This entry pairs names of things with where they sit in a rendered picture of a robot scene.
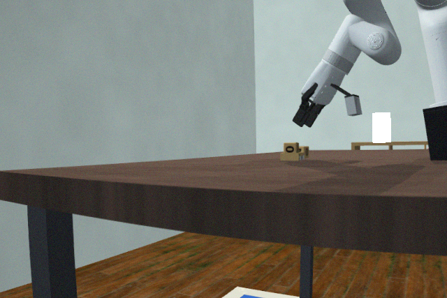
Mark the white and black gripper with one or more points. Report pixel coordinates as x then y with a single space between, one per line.
318 87

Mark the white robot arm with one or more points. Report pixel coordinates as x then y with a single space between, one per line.
369 29

